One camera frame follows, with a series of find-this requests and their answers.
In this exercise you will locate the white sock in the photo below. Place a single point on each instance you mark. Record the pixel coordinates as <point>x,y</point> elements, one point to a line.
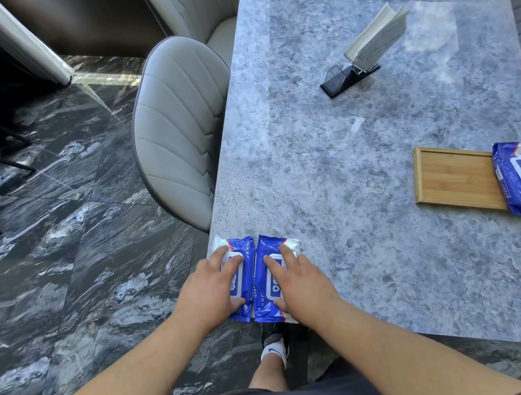
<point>273,348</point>

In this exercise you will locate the person's right hand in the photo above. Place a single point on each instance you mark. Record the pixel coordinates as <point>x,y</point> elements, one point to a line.
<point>306,289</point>

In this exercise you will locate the person's right forearm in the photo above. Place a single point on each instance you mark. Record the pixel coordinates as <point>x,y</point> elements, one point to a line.
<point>406,357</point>

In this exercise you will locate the stack of white cards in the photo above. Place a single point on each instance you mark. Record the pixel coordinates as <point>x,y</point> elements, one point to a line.
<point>378,38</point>

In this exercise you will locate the bamboo wooden tray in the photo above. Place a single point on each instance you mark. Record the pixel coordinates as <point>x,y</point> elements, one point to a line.
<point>456,176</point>

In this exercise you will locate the white slanted board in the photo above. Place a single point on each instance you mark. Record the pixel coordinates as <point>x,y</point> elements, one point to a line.
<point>25,49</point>

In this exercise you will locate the person's left forearm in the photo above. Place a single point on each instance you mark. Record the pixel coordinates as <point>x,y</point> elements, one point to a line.
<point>104,392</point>

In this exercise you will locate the black shoe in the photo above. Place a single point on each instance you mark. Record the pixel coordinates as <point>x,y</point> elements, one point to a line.
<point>272,332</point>

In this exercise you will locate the person's left thumb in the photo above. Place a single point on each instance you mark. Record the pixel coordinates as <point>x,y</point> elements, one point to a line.
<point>238,304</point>

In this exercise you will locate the person's leg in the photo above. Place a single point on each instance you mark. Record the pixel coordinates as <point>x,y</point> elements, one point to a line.
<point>269,378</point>

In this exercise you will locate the person's right thumb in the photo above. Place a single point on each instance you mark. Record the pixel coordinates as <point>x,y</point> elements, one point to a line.
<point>280,304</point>

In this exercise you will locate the person's left middle finger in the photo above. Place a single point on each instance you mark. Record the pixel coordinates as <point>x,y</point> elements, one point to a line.
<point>219,257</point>

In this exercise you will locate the black acrylic card holder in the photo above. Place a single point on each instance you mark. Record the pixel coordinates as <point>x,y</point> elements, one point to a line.
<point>345,81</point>

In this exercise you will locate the person's left hand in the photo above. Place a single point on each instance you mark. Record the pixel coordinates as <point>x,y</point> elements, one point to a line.
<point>201,296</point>

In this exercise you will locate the person's right middle finger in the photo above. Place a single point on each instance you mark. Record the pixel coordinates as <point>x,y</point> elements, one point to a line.
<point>289,255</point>

